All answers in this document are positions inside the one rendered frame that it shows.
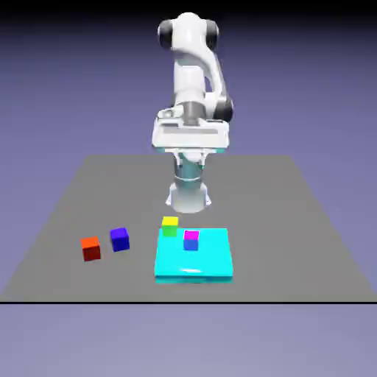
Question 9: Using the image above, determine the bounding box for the small magenta cube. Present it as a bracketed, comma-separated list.
[183, 230, 200, 252]

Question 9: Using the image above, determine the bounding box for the small blue cube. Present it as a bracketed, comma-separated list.
[109, 226, 131, 253]

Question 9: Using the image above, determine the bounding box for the small yellow cube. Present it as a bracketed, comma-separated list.
[161, 216, 180, 238]

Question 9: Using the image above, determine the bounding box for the large cyan box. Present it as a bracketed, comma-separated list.
[153, 227, 234, 285]

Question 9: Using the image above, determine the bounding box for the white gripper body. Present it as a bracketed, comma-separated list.
[151, 117, 230, 155]

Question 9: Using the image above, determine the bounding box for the small red cube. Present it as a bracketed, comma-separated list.
[80, 236, 102, 263]

